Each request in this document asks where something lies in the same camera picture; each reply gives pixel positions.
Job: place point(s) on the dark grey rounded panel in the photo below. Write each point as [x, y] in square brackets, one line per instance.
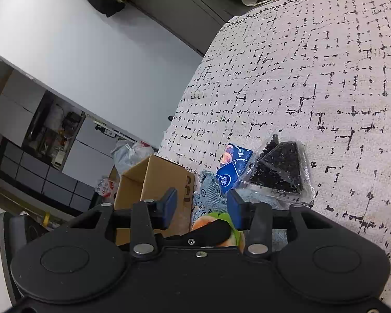
[16, 234]

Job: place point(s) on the blue tissue packet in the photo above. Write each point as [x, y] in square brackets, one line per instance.
[232, 169]

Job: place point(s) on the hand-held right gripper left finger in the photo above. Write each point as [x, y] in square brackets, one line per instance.
[170, 201]

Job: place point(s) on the blue denim cloth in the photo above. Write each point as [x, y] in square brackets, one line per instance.
[210, 192]

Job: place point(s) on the white black-patterned bed blanket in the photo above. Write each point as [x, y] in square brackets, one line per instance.
[312, 71]

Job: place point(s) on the red and white plastic bag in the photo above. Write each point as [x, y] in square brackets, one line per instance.
[106, 187]

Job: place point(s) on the orange and green plush toy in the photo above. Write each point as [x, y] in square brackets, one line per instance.
[211, 219]

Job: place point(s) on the brown cardboard box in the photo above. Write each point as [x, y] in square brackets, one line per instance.
[156, 182]

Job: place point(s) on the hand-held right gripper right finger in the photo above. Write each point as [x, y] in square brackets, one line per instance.
[233, 207]

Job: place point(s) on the grey wall cabinet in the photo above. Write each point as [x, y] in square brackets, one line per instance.
[35, 130]

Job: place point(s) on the clear bag of black cloth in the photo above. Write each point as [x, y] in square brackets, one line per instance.
[280, 169]

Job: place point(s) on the dark low cabinet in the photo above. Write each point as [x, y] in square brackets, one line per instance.
[189, 9]

